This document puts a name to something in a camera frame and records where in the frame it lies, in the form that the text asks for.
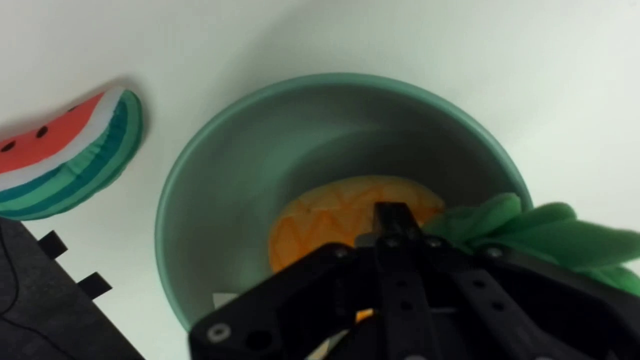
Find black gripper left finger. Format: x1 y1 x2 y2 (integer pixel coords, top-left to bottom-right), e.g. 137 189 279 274
188 203 402 360

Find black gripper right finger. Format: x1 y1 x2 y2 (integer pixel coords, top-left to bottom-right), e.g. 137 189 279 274
396 203 640 360

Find pale green bowl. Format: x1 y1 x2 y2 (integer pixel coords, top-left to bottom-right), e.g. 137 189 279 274
154 70 535 332

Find pineapple plush toy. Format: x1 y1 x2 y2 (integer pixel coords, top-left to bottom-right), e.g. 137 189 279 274
266 174 640 300

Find black tabbed flat object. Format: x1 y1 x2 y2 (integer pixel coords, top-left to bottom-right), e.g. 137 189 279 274
0 219 145 360

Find watermelon slice plush toy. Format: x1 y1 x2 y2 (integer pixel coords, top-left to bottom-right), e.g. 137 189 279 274
0 86 145 222

